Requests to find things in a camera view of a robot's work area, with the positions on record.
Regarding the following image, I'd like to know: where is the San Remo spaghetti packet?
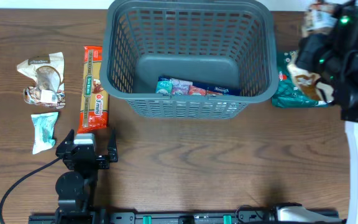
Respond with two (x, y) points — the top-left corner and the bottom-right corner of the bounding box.
(77, 46), (109, 134)

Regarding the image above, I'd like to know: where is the grey plastic basket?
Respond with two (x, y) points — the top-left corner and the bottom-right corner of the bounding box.
(100, 0), (278, 119)

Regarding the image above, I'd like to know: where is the Kleenex tissue multipack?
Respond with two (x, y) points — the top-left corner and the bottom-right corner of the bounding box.
(155, 76), (240, 96)

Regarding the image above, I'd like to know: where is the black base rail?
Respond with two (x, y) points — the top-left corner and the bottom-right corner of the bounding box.
(28, 210), (341, 224)

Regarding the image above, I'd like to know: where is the crumpled beige mushroom bag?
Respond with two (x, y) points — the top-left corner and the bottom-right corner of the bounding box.
(16, 52), (66, 110)

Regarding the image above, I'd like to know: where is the green Nescafe coffee bag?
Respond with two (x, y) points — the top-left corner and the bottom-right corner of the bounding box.
(272, 51), (329, 108)

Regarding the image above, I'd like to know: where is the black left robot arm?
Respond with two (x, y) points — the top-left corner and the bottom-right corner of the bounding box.
(55, 130), (118, 216)

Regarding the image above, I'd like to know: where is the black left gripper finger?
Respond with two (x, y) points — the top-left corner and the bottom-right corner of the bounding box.
(63, 129), (75, 144)
(108, 129), (117, 156)

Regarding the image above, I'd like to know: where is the beige dried mushroom bag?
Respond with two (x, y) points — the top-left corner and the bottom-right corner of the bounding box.
(287, 0), (338, 106)

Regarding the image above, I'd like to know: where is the small light teal packet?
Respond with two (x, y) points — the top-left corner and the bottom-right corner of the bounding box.
(31, 112), (58, 154)

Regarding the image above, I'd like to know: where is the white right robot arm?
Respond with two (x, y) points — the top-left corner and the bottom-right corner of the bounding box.
(272, 1), (358, 223)

